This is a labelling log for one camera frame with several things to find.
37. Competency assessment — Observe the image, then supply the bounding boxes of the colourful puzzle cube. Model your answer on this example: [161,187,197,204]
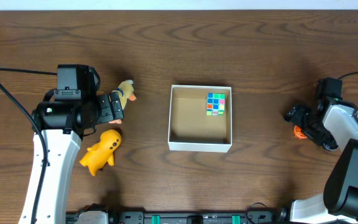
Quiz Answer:
[206,93,226,116]

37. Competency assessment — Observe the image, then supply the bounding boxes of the orange round disc toy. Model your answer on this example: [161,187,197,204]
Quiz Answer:
[293,125,308,139]

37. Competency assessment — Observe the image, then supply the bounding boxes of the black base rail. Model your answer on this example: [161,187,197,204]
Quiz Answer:
[65,202,289,224]

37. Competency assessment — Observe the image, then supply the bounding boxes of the white cardboard box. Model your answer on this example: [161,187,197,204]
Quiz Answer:
[168,85,232,153]

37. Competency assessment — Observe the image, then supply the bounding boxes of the orange rubber dog toy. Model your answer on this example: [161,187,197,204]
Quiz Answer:
[80,129,122,176]

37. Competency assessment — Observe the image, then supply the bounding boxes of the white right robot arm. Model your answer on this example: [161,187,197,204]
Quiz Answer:
[285,98,358,223]

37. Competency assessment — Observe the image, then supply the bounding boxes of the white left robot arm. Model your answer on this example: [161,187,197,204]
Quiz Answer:
[19,89,85,223]

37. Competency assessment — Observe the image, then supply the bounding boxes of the yellow plush duck toy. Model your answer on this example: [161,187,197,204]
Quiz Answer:
[112,80,137,112]

